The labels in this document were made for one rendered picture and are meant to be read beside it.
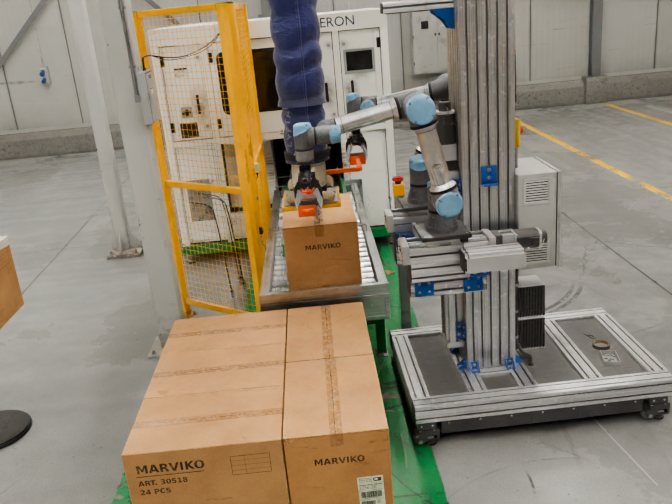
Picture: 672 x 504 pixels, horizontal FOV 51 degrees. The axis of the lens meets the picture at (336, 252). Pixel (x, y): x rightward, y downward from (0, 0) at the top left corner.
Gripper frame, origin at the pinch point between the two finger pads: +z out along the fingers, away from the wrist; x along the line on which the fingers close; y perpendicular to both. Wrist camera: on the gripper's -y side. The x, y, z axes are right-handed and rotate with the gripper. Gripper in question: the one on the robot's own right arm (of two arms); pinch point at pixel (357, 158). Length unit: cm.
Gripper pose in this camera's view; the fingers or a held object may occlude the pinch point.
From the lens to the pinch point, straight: 388.5
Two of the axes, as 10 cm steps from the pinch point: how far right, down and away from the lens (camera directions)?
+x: 10.0, -0.9, 0.0
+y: 0.3, 3.3, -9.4
